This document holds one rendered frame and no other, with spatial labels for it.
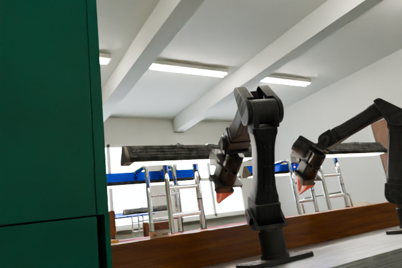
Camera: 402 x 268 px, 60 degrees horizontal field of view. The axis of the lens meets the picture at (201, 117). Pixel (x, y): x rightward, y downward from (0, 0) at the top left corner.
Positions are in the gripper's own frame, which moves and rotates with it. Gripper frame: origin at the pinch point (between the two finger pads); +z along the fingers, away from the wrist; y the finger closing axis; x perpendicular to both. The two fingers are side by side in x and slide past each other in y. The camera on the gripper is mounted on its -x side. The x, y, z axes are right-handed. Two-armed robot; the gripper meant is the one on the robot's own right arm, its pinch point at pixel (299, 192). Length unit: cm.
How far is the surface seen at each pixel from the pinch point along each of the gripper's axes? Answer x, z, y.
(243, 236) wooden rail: 18.4, -2.6, 40.9
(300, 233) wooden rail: 20.0, -1.3, 17.6
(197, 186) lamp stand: -29.7, 19.4, 28.0
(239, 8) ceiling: -258, -27, -117
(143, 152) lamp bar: -28, -2, 59
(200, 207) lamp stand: -22.6, 25.4, 27.9
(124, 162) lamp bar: -26, 1, 66
